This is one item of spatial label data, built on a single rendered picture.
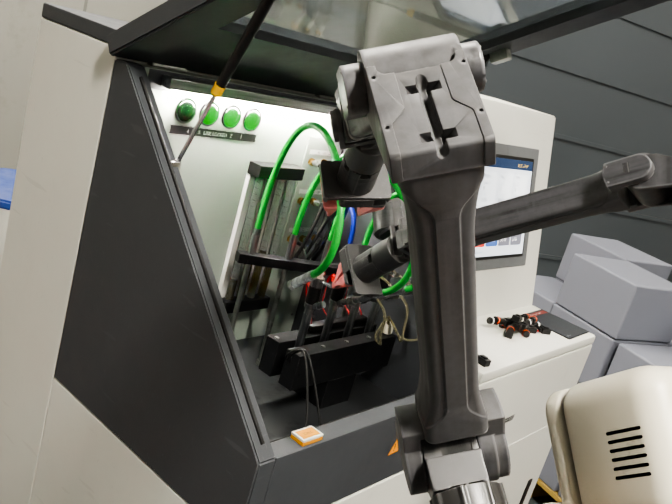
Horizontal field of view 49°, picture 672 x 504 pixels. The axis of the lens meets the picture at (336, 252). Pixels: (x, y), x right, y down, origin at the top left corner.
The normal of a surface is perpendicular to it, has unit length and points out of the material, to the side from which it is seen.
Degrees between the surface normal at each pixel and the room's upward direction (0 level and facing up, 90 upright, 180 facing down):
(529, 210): 73
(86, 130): 90
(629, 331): 90
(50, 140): 90
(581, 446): 90
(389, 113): 48
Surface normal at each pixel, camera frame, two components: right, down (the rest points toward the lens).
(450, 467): -0.07, -0.50
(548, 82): 0.43, 0.36
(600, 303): -0.86, -0.11
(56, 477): -0.64, 0.04
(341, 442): 0.72, 0.38
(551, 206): -0.59, -0.26
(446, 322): 0.14, 0.60
